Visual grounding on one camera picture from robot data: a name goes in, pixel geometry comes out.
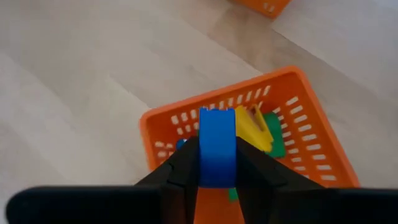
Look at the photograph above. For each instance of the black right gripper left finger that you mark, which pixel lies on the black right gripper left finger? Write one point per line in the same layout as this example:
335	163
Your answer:
183	180

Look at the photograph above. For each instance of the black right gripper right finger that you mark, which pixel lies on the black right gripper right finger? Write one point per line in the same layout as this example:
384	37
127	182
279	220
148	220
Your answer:
255	180

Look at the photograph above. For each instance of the green mini stapler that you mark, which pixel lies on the green mini stapler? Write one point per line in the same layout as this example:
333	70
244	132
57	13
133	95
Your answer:
276	137
233	195

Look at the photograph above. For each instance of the blue mini stapler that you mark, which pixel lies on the blue mini stapler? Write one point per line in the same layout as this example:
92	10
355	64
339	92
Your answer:
217	149
181	145

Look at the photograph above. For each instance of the yellow mini stapler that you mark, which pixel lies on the yellow mini stapler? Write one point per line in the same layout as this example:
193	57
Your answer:
248	130

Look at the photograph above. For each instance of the orange plastic mesh basket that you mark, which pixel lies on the orange plastic mesh basket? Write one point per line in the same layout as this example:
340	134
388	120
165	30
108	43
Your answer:
264	6
217	96

